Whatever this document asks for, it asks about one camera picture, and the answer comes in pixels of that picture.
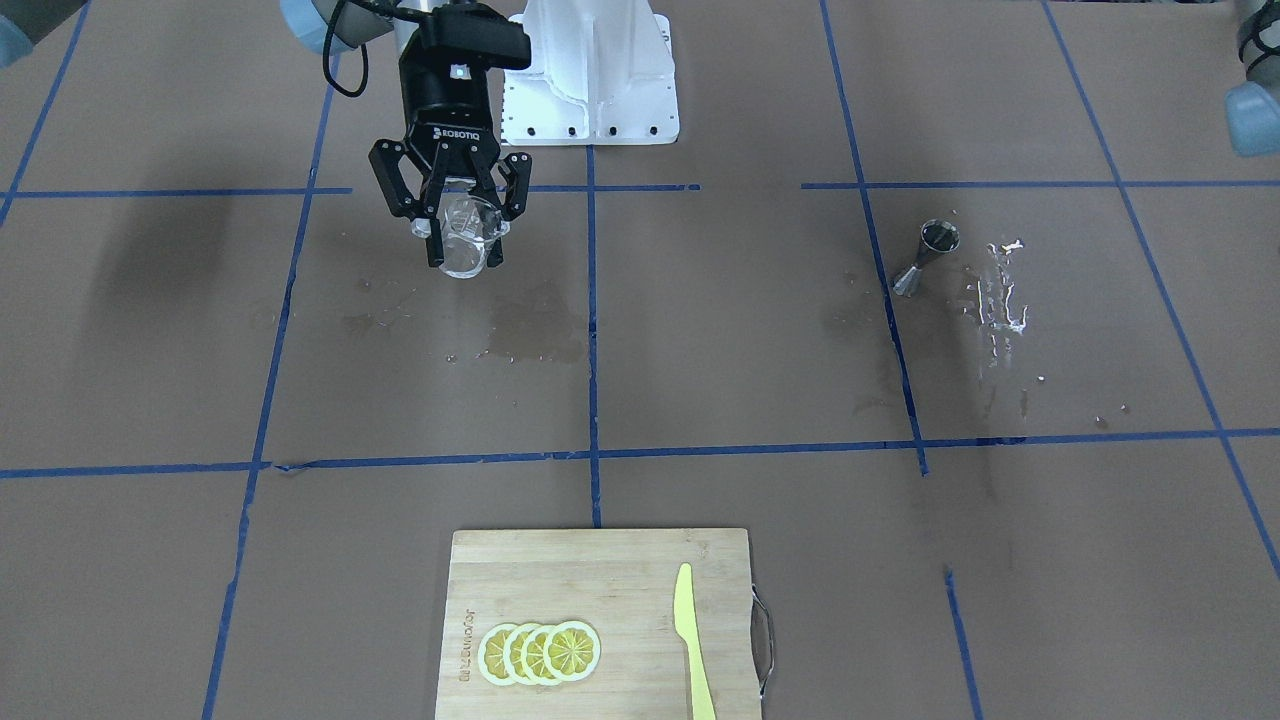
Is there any steel double jigger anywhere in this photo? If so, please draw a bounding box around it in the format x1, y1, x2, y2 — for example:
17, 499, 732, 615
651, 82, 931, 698
890, 219, 960, 297

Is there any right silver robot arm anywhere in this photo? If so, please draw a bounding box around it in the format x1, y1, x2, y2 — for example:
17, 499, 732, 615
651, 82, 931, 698
280, 1, 532, 279

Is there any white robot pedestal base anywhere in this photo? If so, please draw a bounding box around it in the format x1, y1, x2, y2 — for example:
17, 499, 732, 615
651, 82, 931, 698
500, 1, 681, 147

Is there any brown table cover paper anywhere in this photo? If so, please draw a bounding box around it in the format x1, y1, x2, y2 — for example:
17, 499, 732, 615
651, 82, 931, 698
3, 1, 1277, 719

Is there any yellow plastic knife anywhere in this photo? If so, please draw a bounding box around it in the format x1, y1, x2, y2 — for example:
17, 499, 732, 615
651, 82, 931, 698
673, 562, 717, 719

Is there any bamboo cutting board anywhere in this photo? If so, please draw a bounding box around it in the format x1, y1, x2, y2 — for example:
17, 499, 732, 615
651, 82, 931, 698
434, 528, 763, 719

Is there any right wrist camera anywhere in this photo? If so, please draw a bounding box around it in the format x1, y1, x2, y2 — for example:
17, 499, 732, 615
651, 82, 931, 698
419, 1, 532, 70

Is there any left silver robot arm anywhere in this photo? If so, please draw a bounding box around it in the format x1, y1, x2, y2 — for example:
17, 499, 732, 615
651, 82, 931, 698
1224, 1, 1279, 158

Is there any clear glass cup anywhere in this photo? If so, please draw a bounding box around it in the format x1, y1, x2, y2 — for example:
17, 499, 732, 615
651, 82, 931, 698
438, 193, 509, 279

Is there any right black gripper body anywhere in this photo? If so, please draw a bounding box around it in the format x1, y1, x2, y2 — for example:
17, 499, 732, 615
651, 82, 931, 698
398, 60, 499, 184

